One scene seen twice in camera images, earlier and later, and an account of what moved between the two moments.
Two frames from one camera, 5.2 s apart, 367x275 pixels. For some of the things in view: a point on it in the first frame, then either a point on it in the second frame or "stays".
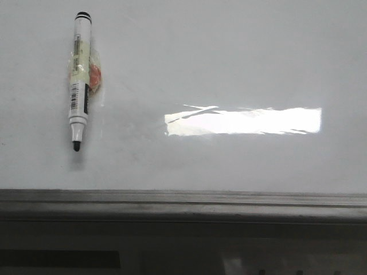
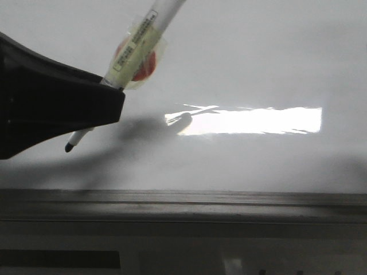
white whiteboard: [210, 95] stays
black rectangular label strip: [60, 258] stays
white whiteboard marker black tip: [79, 84] → [139, 52]
